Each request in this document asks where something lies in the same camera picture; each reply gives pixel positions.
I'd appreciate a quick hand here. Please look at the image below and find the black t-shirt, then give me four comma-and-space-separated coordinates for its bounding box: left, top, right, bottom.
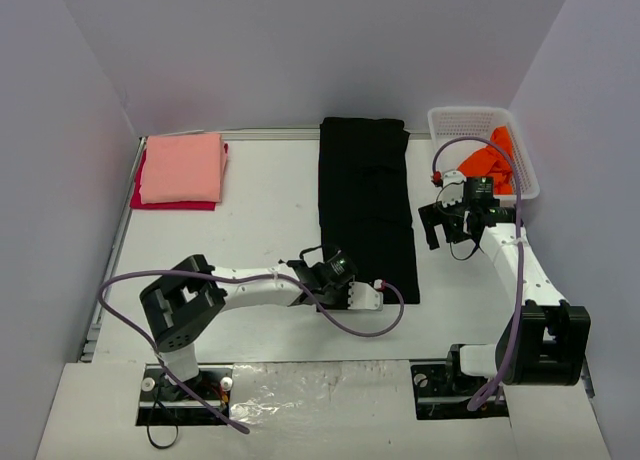
318, 117, 420, 304

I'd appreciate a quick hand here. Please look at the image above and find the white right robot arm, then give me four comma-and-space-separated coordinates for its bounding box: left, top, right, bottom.
419, 171, 591, 393

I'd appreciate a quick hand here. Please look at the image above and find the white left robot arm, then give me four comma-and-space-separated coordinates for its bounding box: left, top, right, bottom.
139, 251, 357, 398

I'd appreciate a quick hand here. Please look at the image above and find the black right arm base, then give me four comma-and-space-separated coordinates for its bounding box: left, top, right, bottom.
410, 359, 509, 421

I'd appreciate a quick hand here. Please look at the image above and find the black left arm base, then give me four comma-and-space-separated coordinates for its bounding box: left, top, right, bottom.
136, 364, 233, 427

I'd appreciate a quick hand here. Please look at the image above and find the orange t-shirt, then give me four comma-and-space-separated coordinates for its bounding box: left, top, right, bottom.
458, 126, 513, 195

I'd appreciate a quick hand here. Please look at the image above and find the white plastic basket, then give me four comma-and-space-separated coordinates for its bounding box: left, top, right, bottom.
427, 106, 540, 201

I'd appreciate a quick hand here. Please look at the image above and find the folded pink t-shirt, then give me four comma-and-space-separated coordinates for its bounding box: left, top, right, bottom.
138, 132, 225, 206

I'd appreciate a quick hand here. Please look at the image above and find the folded red t-shirt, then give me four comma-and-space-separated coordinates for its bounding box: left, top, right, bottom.
129, 139, 231, 212

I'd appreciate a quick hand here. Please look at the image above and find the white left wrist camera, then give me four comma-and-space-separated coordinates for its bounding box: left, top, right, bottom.
347, 281, 384, 311

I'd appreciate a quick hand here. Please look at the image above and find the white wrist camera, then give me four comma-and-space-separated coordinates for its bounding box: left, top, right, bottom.
347, 281, 384, 311
436, 170, 467, 208

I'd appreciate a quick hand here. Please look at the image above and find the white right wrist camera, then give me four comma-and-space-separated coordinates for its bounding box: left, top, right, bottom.
436, 170, 467, 208

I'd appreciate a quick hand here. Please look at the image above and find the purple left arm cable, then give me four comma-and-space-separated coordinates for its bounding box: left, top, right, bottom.
97, 269, 405, 435

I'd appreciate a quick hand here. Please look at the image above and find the thin black cable loop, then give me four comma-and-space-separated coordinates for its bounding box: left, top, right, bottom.
146, 409, 180, 451

